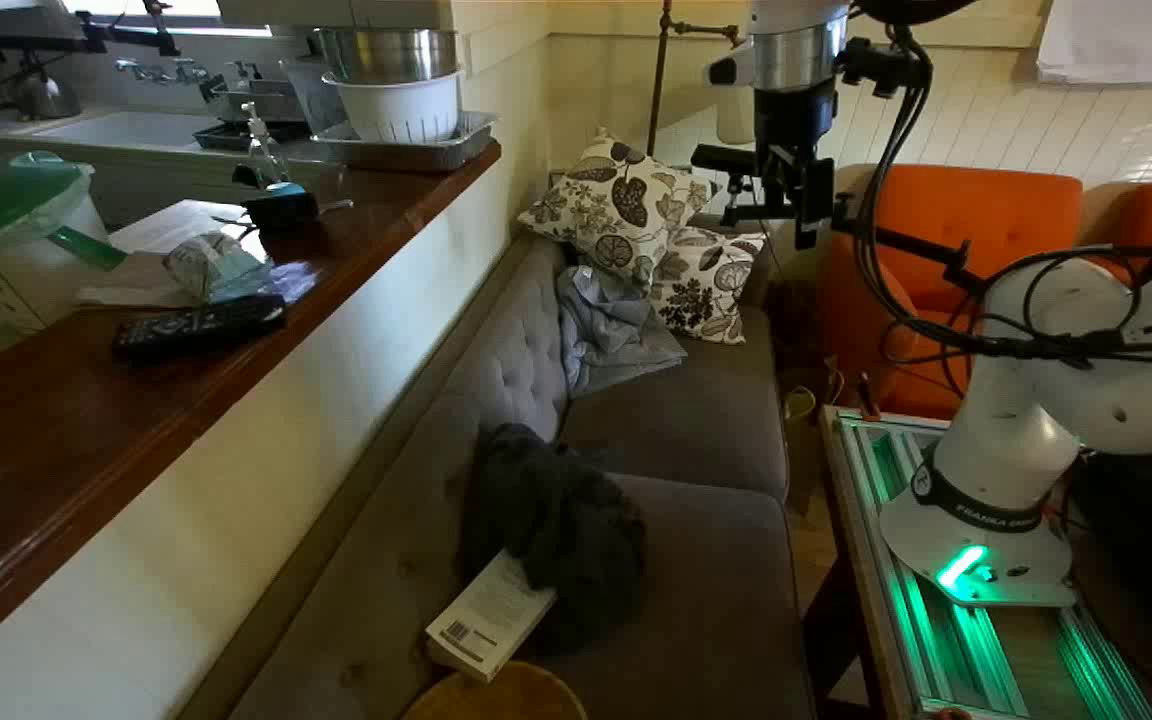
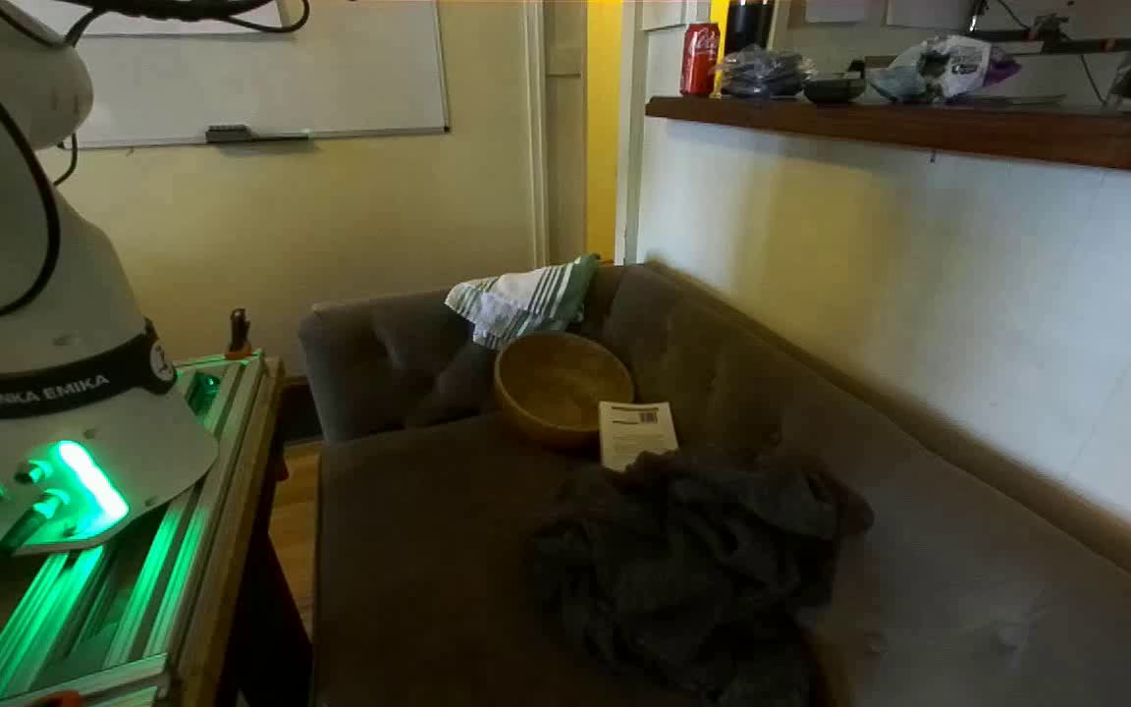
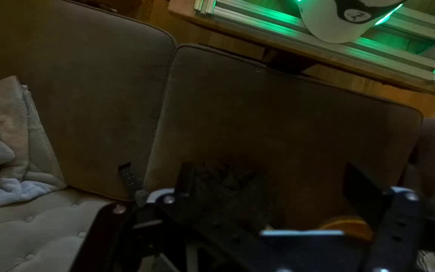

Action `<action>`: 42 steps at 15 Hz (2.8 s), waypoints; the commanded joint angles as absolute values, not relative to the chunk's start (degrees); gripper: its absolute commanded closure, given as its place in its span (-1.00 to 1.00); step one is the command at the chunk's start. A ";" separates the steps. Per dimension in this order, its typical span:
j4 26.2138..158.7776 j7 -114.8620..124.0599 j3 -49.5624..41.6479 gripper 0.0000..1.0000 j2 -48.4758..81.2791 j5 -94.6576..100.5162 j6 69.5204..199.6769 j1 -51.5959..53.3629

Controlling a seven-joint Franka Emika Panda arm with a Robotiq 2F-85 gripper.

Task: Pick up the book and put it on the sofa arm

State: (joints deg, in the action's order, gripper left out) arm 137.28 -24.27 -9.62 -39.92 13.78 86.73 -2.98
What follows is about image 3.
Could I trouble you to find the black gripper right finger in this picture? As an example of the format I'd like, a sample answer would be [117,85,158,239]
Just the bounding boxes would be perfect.
[343,160,426,272]

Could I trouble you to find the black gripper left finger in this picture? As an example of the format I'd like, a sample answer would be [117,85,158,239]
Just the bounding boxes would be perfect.
[126,160,204,272]

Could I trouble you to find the grey tufted sofa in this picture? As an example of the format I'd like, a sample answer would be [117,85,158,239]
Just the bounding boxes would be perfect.
[0,0,435,272]

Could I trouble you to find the dark grey cloth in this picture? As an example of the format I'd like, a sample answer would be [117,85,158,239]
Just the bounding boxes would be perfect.
[186,160,283,233]

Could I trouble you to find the wooden bowl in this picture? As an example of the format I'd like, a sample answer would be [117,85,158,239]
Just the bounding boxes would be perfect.
[321,216,377,242]

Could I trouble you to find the light grey blanket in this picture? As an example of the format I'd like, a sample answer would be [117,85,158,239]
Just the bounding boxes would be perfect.
[0,74,70,210]

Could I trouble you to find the aluminium frame robot table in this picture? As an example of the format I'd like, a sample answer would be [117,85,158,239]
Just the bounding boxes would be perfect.
[168,0,435,98]

